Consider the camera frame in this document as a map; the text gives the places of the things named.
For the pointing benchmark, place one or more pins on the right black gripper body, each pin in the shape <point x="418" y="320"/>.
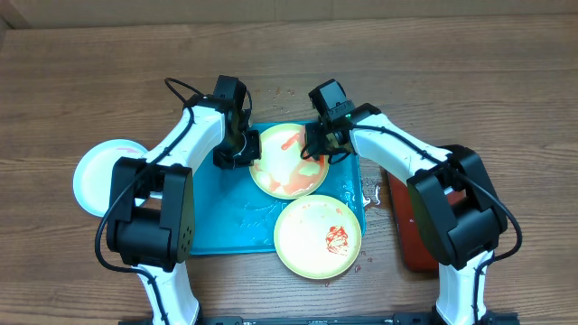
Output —
<point x="319" y="142"/>

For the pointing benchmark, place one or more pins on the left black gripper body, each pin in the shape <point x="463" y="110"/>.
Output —
<point x="237" y="150"/>

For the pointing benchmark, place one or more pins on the green plate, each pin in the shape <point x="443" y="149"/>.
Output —
<point x="281" y="171"/>
<point x="317" y="237"/>

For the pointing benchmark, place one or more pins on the light blue plate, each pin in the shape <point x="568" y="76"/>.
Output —
<point x="93" y="174"/>

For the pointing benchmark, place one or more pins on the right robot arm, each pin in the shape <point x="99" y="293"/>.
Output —
<point x="456" y="209"/>

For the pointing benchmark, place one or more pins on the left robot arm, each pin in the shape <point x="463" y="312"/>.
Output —
<point x="148" y="227"/>

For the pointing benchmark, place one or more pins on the teal plastic tray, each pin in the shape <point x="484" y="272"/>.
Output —
<point x="234" y="216"/>

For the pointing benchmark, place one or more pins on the dark red tray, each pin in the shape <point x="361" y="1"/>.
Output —
<point x="414" y="254"/>

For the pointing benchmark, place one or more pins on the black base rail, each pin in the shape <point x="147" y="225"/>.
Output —
<point x="400" y="318"/>

